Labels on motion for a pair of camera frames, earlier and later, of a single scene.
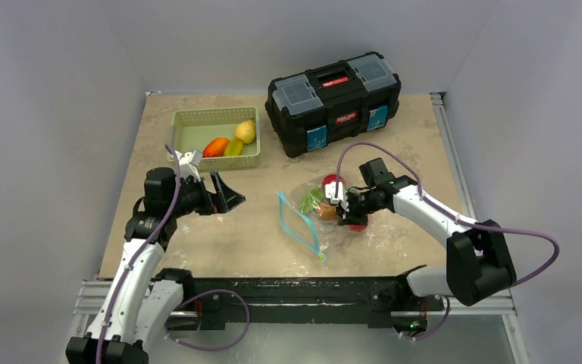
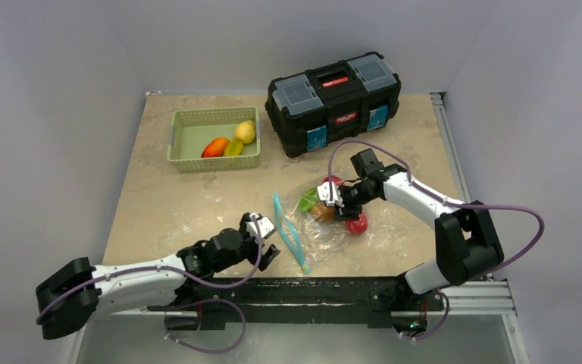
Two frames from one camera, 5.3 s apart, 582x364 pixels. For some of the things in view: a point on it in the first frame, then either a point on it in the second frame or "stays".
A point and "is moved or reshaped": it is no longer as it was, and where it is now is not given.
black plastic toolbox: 325,105 stays
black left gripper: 225,199 to 242,229
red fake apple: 328,180 stays
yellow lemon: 245,131 stays
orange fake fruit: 216,148 stays
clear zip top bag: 308,214 is moved or reshaped
